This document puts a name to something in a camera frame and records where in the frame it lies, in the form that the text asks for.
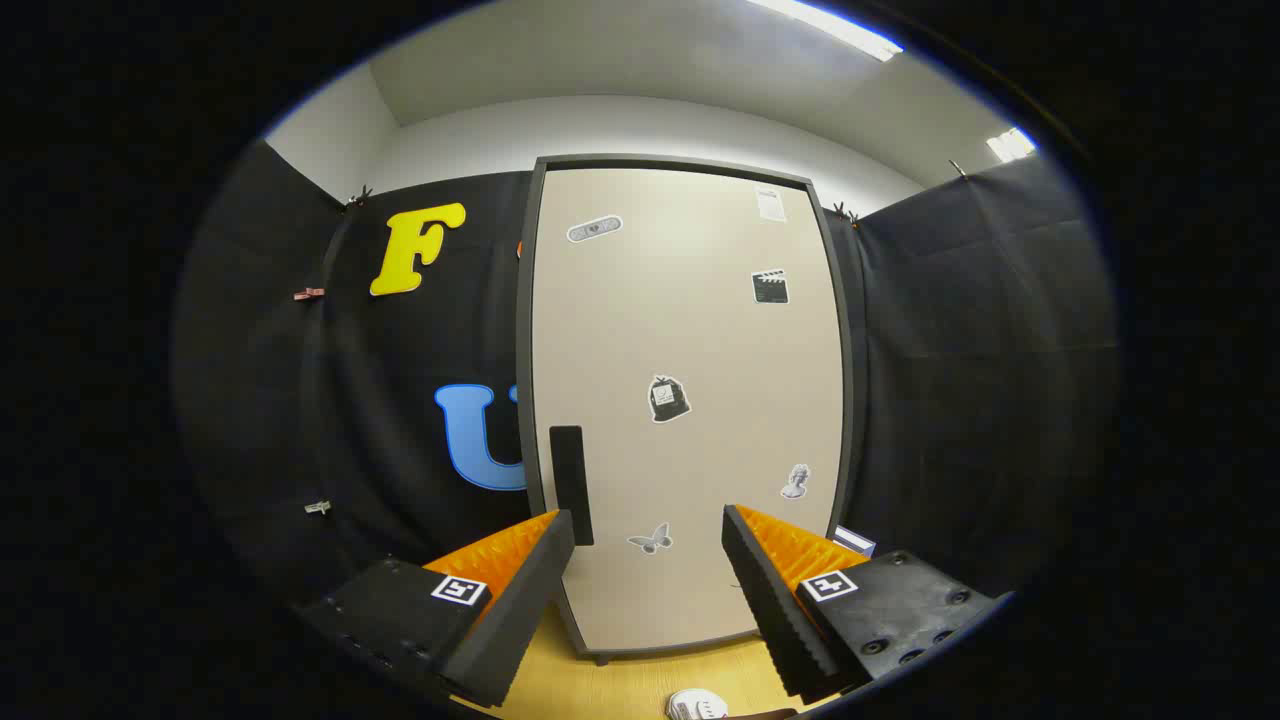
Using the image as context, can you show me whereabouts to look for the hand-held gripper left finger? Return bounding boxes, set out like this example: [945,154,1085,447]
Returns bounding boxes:
[295,508,578,709]

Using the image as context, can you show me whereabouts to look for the long ceiling light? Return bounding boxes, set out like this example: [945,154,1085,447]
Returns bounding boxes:
[745,0,904,63]

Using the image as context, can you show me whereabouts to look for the white shoe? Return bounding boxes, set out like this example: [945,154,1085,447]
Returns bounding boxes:
[666,688,729,720]

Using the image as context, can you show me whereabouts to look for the black backdrop cloth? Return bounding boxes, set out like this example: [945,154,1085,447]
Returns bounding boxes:
[170,140,1119,611]

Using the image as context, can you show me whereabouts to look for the black cabinet door handle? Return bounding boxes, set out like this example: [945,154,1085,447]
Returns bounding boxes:
[549,425,595,547]

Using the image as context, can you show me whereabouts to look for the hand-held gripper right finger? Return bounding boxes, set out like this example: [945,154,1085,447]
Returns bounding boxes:
[722,504,1011,705]

